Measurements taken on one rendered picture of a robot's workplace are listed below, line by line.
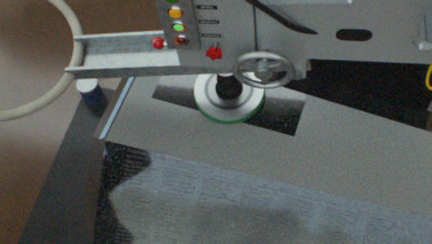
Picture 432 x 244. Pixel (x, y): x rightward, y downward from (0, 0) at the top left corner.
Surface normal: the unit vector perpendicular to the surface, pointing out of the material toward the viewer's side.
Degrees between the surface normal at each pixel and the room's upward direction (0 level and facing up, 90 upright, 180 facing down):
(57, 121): 0
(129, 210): 45
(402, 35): 90
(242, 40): 90
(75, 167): 0
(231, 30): 90
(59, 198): 0
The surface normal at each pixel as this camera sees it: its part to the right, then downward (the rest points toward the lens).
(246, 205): -0.22, 0.26
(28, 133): -0.04, -0.48
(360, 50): -0.07, 0.88
